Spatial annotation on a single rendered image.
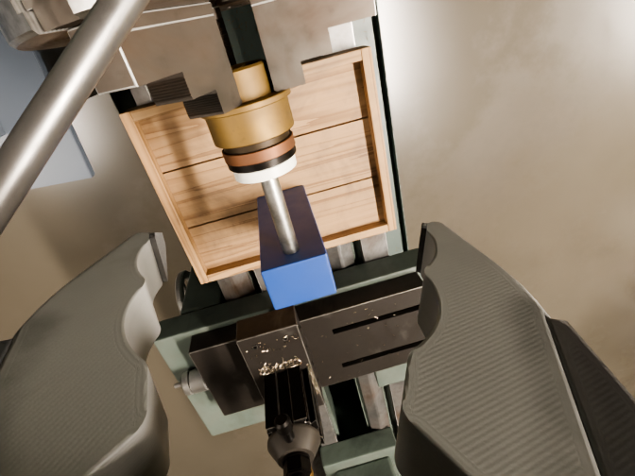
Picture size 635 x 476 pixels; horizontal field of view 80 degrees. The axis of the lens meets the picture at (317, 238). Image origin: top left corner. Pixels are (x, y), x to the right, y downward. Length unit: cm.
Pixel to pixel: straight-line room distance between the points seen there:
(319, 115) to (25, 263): 156
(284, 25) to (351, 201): 36
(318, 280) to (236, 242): 26
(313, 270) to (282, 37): 24
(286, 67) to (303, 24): 4
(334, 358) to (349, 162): 36
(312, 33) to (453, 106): 134
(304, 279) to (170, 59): 27
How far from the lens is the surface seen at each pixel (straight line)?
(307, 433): 62
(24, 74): 82
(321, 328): 70
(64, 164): 84
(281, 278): 45
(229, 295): 78
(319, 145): 62
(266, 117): 37
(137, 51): 29
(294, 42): 38
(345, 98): 62
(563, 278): 247
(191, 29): 34
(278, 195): 42
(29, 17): 30
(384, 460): 115
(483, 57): 172
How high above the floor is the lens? 148
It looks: 60 degrees down
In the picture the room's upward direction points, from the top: 162 degrees clockwise
